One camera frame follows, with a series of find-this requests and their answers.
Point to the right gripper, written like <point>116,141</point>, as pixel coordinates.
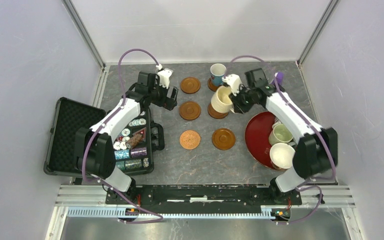
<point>238,107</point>

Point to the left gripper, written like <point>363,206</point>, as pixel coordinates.
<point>168,103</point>

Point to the brown wooden coaster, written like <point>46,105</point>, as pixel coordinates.
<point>189,110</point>
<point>211,86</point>
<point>214,114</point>
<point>190,85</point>
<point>223,139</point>

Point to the cream ribbed mug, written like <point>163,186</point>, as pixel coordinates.
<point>220,101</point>

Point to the blue white cup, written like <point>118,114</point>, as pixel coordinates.
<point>217,71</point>

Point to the woven rattan coaster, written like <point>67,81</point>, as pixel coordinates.
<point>189,139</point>

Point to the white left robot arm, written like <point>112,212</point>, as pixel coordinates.
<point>94,154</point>

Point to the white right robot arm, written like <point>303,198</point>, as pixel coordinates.
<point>317,147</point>

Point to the pale green cup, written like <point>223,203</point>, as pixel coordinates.
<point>279,134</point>

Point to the purple plastic object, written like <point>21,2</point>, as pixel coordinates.
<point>279,77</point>

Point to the red round tray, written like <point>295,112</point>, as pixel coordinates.
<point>257,134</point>

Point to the all in triangle card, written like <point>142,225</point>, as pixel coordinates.
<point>139,134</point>

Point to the brown poker chip stack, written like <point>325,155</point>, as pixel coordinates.
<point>133,142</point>

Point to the black poker chip case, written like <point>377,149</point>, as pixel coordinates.
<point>72,115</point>

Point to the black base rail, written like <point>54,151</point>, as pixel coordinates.
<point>211,198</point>

